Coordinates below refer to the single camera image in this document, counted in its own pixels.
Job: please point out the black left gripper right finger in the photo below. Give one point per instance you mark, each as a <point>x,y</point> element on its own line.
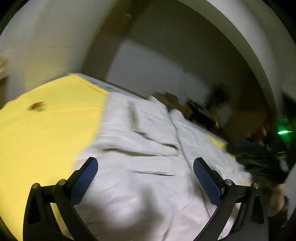
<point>249,223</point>

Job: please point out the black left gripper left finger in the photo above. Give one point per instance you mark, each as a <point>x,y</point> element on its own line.
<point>39,221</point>

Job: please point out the white puffy down jacket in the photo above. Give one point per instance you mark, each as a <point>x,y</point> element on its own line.
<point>145,188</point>

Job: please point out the bare right hand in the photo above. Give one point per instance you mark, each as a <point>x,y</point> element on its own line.
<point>276,201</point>

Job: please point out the yellow bed sheet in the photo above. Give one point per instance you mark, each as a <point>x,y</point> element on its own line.
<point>42,133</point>

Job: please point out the brown cardboard box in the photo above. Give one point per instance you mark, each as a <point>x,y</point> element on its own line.
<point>172,102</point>

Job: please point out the white mattress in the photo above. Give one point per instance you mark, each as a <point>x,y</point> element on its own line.
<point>109,86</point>

